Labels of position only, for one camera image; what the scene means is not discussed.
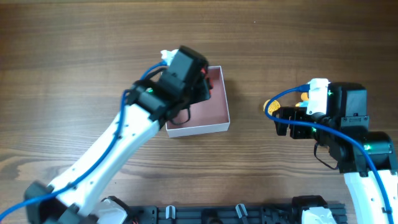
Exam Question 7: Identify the red toy fire truck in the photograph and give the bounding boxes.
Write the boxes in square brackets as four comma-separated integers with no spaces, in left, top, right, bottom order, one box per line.
[201,67,213,95]

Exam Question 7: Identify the yellow round gear toy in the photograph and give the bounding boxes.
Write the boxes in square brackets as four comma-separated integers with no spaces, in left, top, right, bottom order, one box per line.
[263,100,281,115]

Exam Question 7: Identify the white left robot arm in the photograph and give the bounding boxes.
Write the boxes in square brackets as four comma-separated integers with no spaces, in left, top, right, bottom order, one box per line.
[24,46,211,223]

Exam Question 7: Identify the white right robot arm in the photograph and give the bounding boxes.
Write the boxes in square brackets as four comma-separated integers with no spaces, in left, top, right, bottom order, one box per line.
[265,82,397,223]

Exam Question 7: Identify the orange duck toy blue hat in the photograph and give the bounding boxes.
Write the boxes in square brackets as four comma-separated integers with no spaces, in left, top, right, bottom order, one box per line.
[295,92,309,107]

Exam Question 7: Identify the white box with pink interior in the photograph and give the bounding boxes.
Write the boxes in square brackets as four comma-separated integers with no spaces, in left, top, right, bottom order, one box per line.
[165,66,230,138]

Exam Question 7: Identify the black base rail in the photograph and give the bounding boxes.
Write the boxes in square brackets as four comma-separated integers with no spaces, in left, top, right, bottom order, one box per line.
[127,195,348,224]

